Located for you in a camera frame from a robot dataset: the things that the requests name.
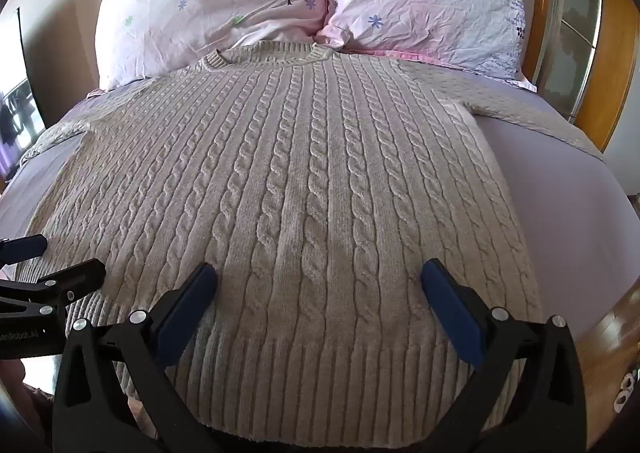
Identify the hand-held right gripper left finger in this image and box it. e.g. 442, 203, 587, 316
52, 263, 228, 453

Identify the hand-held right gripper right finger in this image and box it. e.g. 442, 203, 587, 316
421, 258, 600, 453

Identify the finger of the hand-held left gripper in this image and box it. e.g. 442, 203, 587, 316
0, 258, 107, 334
0, 234, 49, 267

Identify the beige cable-knit sweater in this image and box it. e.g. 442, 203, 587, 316
11, 41, 608, 436

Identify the dark framed screen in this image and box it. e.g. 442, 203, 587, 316
0, 8, 48, 181

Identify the lavender bed sheet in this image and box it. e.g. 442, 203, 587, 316
0, 60, 640, 349

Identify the pink pillow with tree print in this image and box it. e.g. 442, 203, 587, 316
95, 0, 335, 91

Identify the wooden mirrored headboard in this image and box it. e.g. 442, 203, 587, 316
520, 0, 640, 154

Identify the pink pillow with flower print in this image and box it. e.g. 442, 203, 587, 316
315, 0, 538, 92

